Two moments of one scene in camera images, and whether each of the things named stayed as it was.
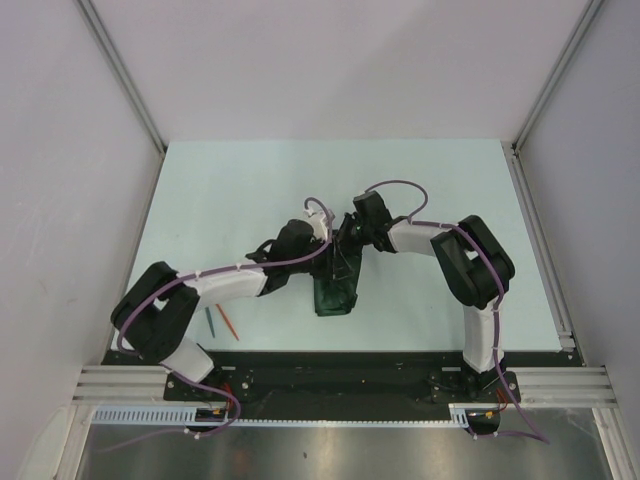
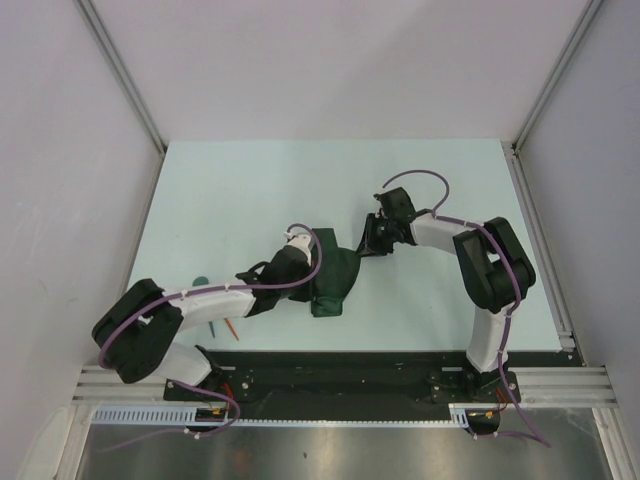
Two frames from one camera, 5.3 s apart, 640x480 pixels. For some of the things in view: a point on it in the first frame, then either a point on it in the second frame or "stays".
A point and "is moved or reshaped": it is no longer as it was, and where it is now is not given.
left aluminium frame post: x=95 y=24 stays
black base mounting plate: x=346 y=387 stays
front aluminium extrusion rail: x=540 y=387 stays
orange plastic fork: x=228 y=322 stays
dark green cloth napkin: x=336 y=294 is moved or reshaped
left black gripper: x=327 y=268 → x=305 y=293
